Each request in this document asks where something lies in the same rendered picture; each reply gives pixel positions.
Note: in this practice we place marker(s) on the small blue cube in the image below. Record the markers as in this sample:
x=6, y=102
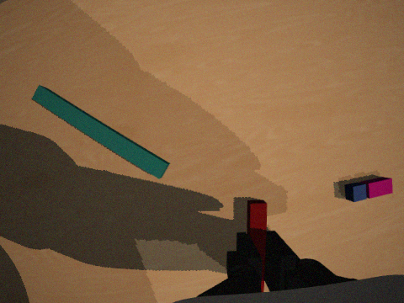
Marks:
x=355, y=191

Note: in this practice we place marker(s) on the magenta rectangular block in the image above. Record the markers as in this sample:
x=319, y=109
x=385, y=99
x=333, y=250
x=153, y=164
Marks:
x=378, y=186

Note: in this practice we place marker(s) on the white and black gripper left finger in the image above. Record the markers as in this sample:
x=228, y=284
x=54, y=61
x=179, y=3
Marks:
x=245, y=270

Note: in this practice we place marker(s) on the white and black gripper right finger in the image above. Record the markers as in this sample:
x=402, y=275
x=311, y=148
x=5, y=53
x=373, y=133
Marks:
x=282, y=273

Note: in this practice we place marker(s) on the dark red rod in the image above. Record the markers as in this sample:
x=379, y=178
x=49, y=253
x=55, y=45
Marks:
x=257, y=228

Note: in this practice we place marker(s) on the turquoise rod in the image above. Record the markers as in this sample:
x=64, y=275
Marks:
x=102, y=133

